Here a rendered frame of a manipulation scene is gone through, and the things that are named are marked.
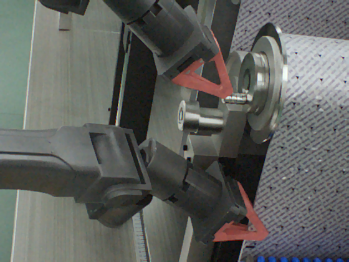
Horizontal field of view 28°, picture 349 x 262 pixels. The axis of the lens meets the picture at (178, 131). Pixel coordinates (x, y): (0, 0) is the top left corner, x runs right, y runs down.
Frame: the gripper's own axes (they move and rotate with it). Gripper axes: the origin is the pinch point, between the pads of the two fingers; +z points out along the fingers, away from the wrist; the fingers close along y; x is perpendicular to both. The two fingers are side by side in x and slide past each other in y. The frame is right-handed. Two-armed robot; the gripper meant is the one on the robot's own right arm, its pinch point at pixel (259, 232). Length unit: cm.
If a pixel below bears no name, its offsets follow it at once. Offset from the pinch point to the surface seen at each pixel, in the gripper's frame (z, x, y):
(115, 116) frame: -7, -16, -47
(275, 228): 1.0, 1.7, 0.3
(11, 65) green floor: 16, -113, -267
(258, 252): 2.0, -2.4, 0.3
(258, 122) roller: -9.7, 11.1, -2.6
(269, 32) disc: -14.2, 19.7, -7.6
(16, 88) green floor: 20, -111, -242
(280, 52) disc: -14.0, 19.3, -2.5
